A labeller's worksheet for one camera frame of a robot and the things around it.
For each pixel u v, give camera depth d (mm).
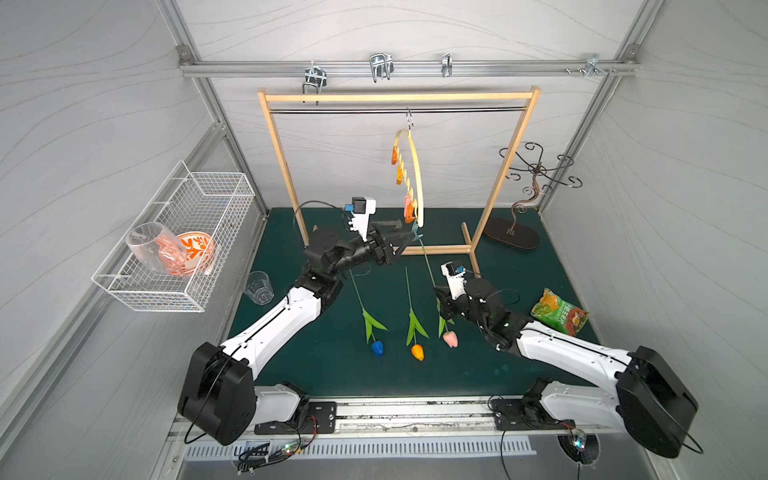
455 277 717
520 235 1109
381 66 751
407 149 1013
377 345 827
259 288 925
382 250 604
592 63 765
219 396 398
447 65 783
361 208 604
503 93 626
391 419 747
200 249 670
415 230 697
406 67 783
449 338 820
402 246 624
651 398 412
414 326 883
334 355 861
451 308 733
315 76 783
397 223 699
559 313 880
